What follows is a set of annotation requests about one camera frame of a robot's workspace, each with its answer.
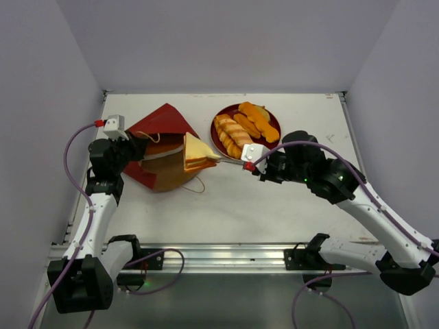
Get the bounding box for long twisted glazed bread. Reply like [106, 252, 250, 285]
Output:
[213, 114, 242, 160]

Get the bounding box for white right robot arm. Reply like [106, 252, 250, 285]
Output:
[253, 130, 438, 295]

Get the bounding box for fake sandwich slice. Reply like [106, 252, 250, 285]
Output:
[183, 132, 222, 173]

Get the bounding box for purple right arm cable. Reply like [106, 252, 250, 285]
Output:
[252, 141, 439, 329]

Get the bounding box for orange croissant bread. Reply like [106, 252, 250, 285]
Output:
[216, 114, 253, 149]

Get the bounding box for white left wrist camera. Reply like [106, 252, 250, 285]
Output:
[94, 114, 128, 141]

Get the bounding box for metal tongs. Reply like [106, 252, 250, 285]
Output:
[207, 156, 244, 167]

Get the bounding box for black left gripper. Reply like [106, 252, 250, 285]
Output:
[108, 130, 148, 175]

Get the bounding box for red paper bag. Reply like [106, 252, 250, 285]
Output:
[123, 103, 198, 192]

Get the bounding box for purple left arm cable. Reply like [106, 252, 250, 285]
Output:
[27, 122, 186, 329]

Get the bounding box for round seeded bread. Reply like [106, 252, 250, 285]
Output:
[258, 106, 270, 122]

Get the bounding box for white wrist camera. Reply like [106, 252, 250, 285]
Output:
[241, 143, 269, 174]
[94, 114, 128, 141]

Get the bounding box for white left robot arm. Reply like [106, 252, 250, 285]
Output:
[47, 131, 147, 314]

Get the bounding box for round red tray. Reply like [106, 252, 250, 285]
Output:
[210, 103, 281, 160]

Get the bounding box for aluminium front rail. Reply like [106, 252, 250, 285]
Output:
[44, 243, 402, 274]

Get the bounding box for long orange lumpy bread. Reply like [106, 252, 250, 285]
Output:
[238, 102, 280, 143]

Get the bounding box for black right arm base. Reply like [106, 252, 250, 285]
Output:
[283, 233, 346, 292]

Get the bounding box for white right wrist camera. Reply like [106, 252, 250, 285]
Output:
[241, 143, 269, 174]

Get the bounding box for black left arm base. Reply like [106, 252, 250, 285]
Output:
[117, 252, 165, 291]

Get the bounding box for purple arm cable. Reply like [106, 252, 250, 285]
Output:
[252, 141, 439, 329]
[27, 122, 186, 329]

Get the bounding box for orange oval bread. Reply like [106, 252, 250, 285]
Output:
[143, 143, 183, 160]

